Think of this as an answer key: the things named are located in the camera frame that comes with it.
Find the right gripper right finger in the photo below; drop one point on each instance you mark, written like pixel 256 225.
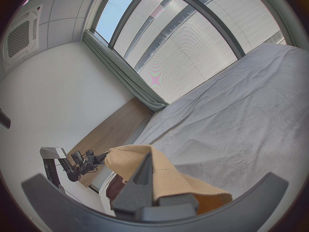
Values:
pixel 178 203

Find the bed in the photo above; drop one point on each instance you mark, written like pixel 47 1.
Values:
pixel 241 105

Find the dark brown shorts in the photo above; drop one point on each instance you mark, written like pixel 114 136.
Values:
pixel 115 187

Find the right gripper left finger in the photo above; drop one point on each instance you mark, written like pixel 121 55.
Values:
pixel 135 194

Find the tan shorts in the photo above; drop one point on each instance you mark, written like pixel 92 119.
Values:
pixel 173 177

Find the window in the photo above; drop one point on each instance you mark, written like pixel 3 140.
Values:
pixel 181 45

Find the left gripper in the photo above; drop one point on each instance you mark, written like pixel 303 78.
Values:
pixel 97 161

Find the grey-green curtain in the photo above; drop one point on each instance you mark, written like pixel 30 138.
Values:
pixel 120 81

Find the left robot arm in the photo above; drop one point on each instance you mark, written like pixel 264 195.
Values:
pixel 52 152

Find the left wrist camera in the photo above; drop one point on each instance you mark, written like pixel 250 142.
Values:
pixel 89 153

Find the ceiling air conditioner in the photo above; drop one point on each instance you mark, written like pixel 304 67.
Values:
pixel 21 37

